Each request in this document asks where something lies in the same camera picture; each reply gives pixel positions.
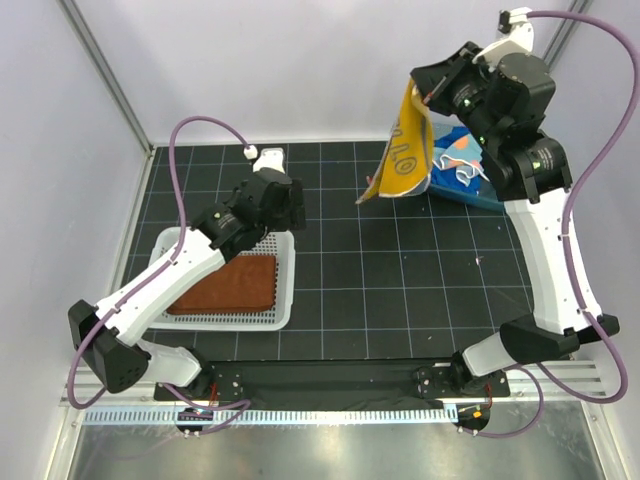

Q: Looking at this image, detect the left aluminium frame post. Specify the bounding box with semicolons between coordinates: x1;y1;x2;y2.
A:
56;0;153;155

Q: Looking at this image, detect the white perforated plastic basket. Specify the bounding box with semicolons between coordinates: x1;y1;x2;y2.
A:
151;232;296;332

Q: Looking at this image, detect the slotted cable duct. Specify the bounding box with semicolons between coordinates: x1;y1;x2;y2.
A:
83;405;458;426

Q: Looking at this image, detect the light blue polka-dot towel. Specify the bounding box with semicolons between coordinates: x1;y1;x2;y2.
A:
432;132;489;184

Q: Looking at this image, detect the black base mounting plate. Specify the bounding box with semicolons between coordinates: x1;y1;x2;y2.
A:
153;362;511;409

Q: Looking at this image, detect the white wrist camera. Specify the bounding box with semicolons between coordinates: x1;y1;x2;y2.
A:
243;145;285;173
472;7;534;69

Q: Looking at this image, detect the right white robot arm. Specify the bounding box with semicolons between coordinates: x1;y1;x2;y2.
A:
411;42;620;396

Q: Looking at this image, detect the bright blue cloth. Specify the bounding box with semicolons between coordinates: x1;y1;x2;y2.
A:
429;127;484;199

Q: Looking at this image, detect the brown towel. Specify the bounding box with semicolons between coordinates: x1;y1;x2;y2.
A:
167;255;277;315

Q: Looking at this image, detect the aluminium front rail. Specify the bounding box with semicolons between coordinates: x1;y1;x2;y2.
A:
72;361;607;405

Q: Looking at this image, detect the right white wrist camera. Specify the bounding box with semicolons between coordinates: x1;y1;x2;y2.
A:
472;7;534;69

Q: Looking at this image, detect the aluminium frame post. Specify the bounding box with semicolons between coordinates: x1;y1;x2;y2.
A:
543;0;593;70
56;0;153;155

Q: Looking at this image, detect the right aluminium frame post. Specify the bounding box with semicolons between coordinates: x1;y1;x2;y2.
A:
543;0;593;70

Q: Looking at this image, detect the blue patterned towel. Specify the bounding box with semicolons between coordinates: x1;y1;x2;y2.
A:
356;79;435;205

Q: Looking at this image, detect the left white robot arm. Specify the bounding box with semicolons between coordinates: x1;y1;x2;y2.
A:
68;168;306;400

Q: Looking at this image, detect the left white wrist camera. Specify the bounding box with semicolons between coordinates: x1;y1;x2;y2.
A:
243;145;285;173

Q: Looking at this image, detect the blue plastic tub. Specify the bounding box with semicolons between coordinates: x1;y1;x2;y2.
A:
429;126;504;213

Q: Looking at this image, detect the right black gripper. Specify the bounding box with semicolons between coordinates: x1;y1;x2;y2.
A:
409;43;500;151

